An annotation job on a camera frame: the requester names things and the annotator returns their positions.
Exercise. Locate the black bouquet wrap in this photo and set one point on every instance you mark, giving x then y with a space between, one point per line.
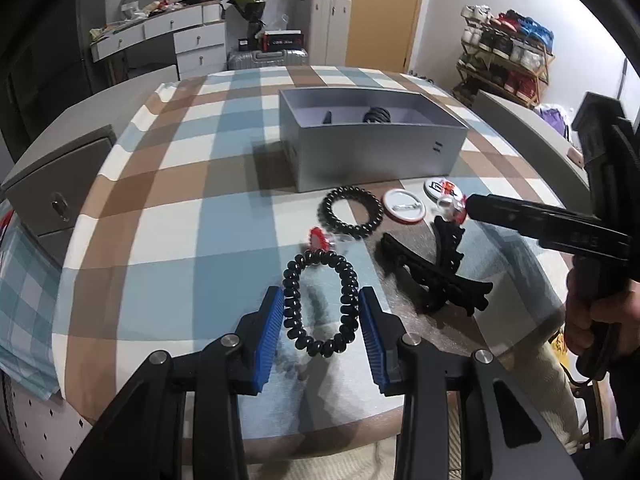
252 12

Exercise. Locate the black red shoebox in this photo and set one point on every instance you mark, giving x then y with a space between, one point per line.
281 40

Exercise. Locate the grey nightstand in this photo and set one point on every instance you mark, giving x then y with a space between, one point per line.
51 181

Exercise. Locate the purple bag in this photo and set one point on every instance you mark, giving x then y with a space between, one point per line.
554 118

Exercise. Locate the wooden door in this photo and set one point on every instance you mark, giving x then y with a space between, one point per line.
381 33

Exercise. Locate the grey cardboard box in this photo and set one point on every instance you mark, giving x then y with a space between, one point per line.
422 140

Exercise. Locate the beige upright suitcase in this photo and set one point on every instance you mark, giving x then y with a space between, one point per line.
325 27

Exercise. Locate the wooden shoe rack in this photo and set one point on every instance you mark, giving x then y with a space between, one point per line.
507 55

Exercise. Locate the large black hair claw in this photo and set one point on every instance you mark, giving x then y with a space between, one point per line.
440 280

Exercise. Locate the white red-rimmed pin badge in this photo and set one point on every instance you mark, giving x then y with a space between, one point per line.
404 206

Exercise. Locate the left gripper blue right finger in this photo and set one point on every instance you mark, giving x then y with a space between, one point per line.
390 362

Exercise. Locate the plaid bed sheet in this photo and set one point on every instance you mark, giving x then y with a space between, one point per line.
194 214

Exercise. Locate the grey padded footboard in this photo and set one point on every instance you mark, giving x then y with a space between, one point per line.
540 144

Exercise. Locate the black oval hair claw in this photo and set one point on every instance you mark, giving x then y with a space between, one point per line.
377 115

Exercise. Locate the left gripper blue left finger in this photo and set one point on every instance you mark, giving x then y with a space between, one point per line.
259 333

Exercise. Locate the silver suitcase lying flat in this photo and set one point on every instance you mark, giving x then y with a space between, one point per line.
238 60

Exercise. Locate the white dresser desk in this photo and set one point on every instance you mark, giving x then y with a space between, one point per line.
191 39

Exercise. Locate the white red printed badge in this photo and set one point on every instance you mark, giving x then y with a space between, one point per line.
438 187

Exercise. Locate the person's right hand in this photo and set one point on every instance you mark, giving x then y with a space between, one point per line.
622 309

